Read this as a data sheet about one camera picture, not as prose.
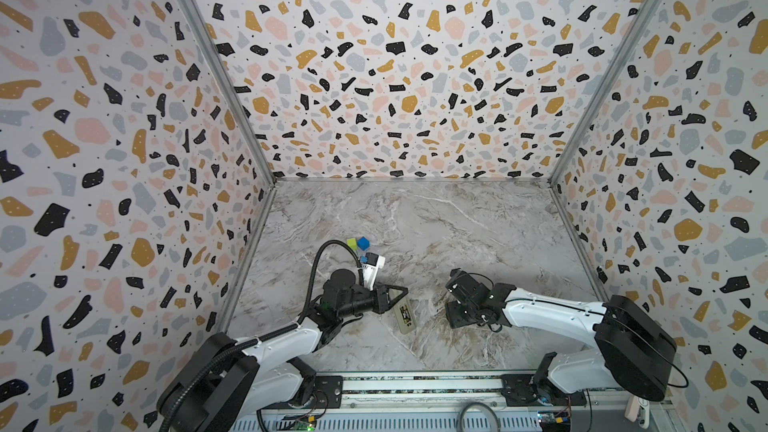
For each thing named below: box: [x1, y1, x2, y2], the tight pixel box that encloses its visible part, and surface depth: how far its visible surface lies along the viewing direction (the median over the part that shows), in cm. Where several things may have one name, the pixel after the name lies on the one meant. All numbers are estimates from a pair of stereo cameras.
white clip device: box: [624, 396, 650, 429], surface depth 72 cm
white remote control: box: [394, 297, 417, 335], surface depth 79 cm
